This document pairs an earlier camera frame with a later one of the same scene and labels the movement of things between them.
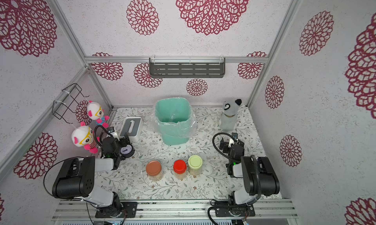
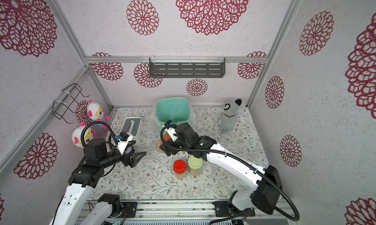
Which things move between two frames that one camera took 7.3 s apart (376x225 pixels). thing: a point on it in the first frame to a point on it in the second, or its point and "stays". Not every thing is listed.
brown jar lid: (153, 168) to (166, 137)
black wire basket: (65, 105) stays
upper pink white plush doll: (95, 112) stays
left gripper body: (121, 143) to (126, 160)
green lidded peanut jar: (195, 165) stays
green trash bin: (174, 119) stays
